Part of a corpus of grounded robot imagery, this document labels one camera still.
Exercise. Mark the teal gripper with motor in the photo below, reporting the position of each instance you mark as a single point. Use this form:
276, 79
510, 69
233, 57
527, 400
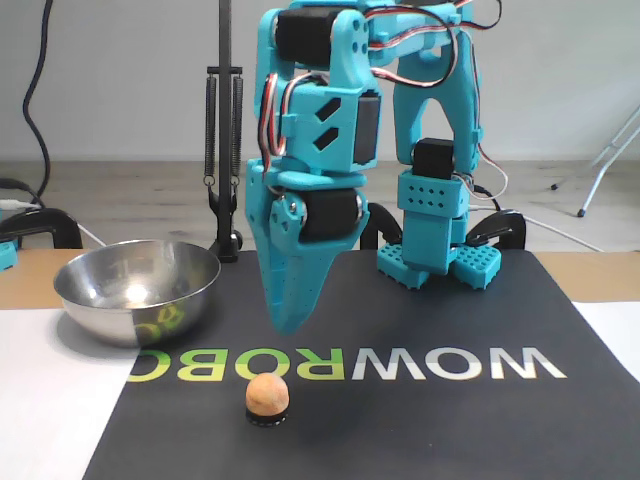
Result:
327, 216

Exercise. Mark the orange ball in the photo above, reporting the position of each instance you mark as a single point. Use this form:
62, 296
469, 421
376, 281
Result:
267, 392

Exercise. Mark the black bottle cap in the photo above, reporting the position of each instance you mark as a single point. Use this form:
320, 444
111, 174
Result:
267, 421

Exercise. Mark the teal printed robot arm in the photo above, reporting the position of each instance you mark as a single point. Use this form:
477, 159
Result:
435, 235

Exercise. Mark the metal bowl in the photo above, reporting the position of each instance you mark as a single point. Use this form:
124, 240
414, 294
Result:
125, 310

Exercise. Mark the black table clamp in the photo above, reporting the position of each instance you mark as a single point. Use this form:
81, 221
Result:
505, 220
380, 220
50, 217

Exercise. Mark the black metal coil spring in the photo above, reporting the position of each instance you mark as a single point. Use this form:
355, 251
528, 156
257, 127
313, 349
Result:
210, 130
237, 130

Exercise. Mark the black mat with WOWROBO print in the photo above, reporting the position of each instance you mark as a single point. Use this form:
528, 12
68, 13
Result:
450, 320

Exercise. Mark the black clamp right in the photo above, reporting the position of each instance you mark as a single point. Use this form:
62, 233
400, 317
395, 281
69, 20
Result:
225, 40

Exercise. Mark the white paper sheet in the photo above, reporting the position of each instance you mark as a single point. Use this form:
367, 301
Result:
50, 400
615, 330

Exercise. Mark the teal printed robot part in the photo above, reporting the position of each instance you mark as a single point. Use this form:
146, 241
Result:
7, 255

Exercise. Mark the white metal stand legs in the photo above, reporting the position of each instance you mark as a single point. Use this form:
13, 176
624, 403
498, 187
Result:
607, 155

